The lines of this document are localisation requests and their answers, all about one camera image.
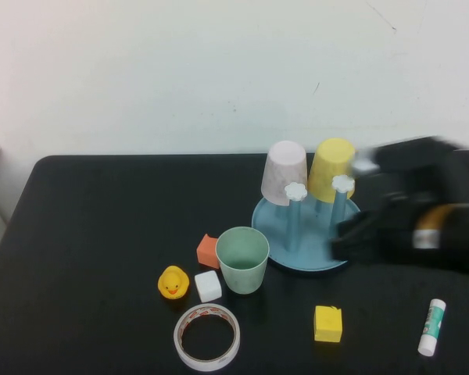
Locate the pink speckled plastic cup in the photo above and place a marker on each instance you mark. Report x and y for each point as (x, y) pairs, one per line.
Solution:
(283, 168)

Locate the yellow speckled plastic cup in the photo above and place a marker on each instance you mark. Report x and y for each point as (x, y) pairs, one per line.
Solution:
(330, 168)

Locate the yellow rubber duck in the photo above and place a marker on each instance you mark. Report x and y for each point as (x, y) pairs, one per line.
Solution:
(173, 282)

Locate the white green glue stick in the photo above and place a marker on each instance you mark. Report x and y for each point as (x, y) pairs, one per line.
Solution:
(432, 328)

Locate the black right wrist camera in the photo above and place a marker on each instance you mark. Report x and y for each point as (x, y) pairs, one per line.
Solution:
(410, 156)

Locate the white foam cube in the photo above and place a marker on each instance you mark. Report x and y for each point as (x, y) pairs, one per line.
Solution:
(208, 286)

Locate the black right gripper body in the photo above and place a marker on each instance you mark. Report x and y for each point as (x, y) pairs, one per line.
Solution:
(396, 230)

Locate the blue cup stand with posts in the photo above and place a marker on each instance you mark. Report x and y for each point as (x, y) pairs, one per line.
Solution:
(297, 261)

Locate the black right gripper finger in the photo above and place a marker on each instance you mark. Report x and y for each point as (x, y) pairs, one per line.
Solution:
(353, 250)
(359, 226)

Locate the white double-sided tape roll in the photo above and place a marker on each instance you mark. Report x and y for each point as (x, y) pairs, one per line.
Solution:
(207, 364)

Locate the yellow foam cube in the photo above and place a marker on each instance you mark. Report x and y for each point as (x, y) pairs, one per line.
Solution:
(328, 326)

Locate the orange foam cube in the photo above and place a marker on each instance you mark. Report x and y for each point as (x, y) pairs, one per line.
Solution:
(206, 252)

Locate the green speckled plastic cup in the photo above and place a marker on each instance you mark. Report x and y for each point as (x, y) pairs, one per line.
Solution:
(242, 278)

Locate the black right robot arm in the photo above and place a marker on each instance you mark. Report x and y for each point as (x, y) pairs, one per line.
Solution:
(463, 246)

